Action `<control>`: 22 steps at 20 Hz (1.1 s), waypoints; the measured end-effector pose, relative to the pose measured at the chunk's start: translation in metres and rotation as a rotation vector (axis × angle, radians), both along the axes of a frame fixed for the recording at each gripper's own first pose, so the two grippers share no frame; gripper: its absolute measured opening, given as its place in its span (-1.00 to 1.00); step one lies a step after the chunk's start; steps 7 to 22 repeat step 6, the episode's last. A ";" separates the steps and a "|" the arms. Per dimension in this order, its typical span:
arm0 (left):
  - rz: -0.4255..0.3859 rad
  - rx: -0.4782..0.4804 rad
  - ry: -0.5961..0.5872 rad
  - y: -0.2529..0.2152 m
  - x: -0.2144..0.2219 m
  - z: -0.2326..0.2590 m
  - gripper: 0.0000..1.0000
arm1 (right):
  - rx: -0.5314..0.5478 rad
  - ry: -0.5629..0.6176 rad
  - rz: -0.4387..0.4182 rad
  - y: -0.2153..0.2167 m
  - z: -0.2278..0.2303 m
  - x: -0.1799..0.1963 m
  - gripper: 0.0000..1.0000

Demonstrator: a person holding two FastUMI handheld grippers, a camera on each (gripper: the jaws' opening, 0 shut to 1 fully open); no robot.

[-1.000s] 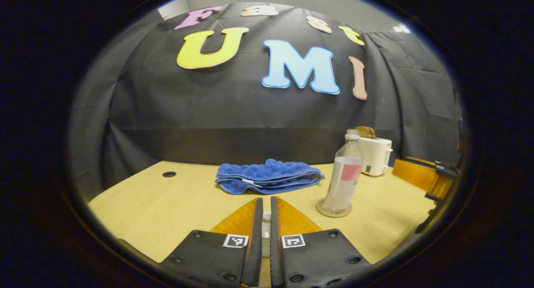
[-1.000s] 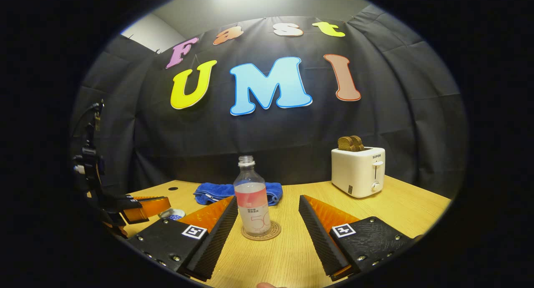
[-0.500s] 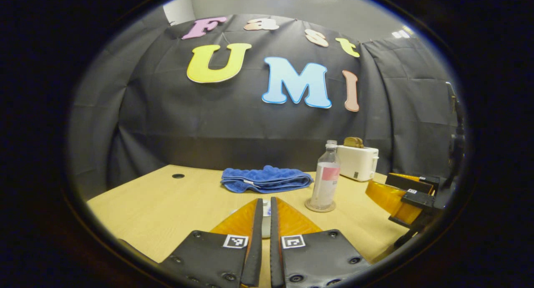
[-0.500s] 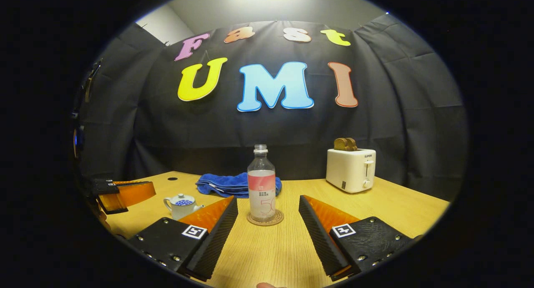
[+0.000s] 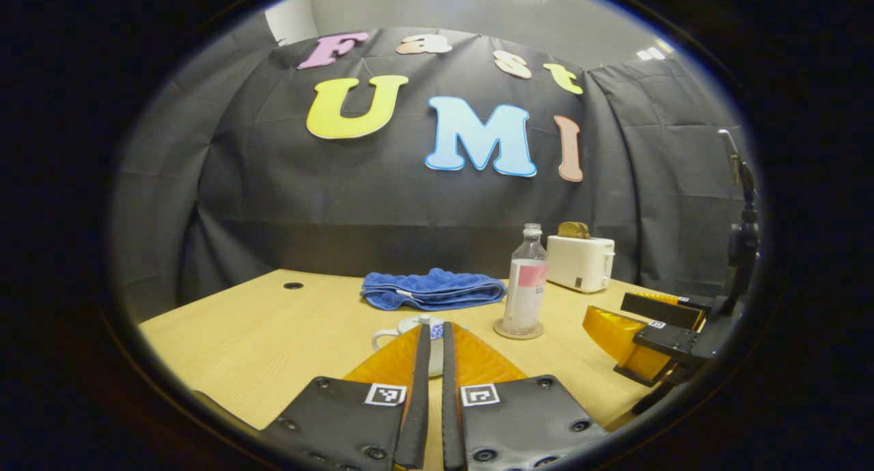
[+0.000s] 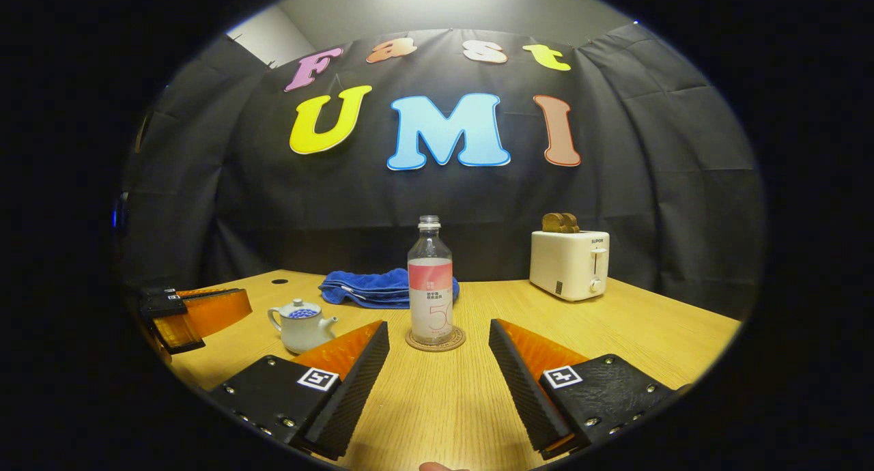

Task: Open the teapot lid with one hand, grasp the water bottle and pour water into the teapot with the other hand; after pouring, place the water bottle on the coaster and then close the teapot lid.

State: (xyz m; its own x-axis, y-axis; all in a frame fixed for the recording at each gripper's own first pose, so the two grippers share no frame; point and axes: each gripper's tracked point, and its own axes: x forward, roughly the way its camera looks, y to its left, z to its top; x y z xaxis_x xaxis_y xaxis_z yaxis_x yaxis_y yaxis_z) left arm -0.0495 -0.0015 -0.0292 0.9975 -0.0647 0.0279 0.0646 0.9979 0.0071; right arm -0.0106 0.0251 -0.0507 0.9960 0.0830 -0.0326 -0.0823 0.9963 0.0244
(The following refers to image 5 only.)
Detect white ceramic teacup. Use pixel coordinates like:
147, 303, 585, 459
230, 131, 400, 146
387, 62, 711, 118
372, 328, 446, 378

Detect round cork coaster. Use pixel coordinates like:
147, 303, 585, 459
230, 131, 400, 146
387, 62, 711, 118
493, 319, 545, 341

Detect black backdrop cloth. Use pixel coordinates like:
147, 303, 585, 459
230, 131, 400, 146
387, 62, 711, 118
109, 24, 759, 322

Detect blue folded towel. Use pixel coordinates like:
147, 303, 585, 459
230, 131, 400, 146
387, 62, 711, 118
360, 268, 508, 312

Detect clear water bottle pink label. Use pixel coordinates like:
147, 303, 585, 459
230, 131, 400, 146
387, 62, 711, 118
502, 223, 549, 335

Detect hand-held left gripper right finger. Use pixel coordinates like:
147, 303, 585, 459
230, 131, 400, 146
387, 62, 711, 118
442, 322, 610, 471

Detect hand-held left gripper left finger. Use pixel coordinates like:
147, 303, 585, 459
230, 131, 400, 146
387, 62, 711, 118
259, 323, 432, 471

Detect white toaster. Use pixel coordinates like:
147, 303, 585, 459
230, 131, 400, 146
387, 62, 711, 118
546, 235, 615, 294

